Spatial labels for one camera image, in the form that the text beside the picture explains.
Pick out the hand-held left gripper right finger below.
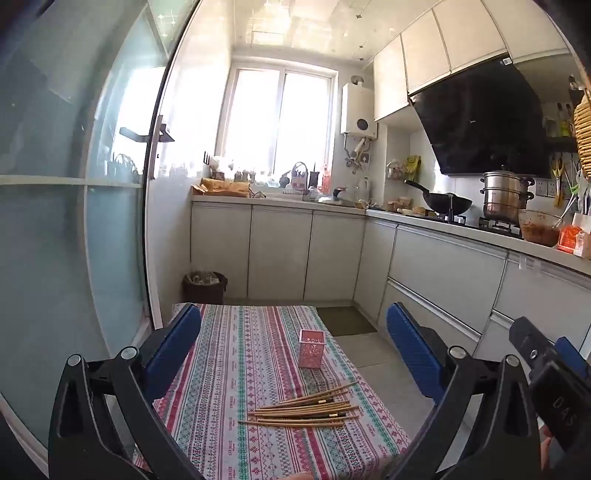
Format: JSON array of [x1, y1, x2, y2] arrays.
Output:
[[387, 302, 542, 480]]

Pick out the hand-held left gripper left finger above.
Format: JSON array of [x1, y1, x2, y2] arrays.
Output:
[[48, 303, 207, 480]]

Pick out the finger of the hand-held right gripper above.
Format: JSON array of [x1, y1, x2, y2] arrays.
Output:
[[554, 336, 588, 370], [509, 316, 561, 384]]

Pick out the pink perforated utensil holder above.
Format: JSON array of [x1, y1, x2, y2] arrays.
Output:
[[298, 329, 328, 368]]

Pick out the pile of wooden chopsticks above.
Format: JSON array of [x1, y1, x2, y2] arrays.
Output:
[[238, 381, 361, 428]]

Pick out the person's right hand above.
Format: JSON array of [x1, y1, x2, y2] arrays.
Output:
[[539, 425, 562, 480]]

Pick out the dark trash bin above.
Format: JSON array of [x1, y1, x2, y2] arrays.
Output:
[[183, 271, 228, 305]]

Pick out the dark floor mat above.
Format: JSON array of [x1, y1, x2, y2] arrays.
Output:
[[316, 305, 378, 337]]

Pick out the striped patterned tablecloth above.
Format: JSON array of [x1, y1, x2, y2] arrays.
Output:
[[134, 302, 411, 480]]

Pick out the white base cabinets with drawers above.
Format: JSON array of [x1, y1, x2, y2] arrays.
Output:
[[353, 217, 591, 365]]

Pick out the orange food packet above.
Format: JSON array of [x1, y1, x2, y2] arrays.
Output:
[[557, 225, 591, 257]]

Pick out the glass bowl with food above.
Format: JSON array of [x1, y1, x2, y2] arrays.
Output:
[[518, 209, 563, 247]]

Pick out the gas stove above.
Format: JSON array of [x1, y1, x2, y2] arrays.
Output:
[[436, 212, 525, 238]]

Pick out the white base cabinets with doors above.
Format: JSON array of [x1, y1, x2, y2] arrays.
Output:
[[191, 203, 370, 305]]

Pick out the stainless steel steamer pot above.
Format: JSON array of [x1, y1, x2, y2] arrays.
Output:
[[480, 168, 535, 222]]

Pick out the black wok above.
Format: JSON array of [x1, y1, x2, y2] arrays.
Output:
[[405, 179, 474, 217]]

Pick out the frosted sliding glass door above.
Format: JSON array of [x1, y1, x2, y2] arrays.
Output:
[[0, 0, 204, 455]]

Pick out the yellow crumpled bags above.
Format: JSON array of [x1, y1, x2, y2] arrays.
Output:
[[193, 178, 252, 197]]

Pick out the metal pot lid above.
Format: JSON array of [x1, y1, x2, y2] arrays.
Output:
[[316, 187, 354, 205]]

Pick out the woven straw basket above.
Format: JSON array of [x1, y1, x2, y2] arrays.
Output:
[[574, 88, 591, 181]]

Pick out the black range hood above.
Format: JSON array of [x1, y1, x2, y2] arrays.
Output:
[[409, 53, 555, 176]]

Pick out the kitchen window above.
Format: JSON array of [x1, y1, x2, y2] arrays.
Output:
[[222, 67, 335, 174]]

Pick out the white upper kitchen cabinets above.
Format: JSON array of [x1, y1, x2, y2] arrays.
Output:
[[373, 0, 568, 121]]

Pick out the yellow handled scissors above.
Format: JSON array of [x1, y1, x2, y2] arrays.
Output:
[[553, 157, 565, 206]]

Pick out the white wall water heater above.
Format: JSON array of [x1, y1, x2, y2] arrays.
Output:
[[341, 76, 378, 138]]

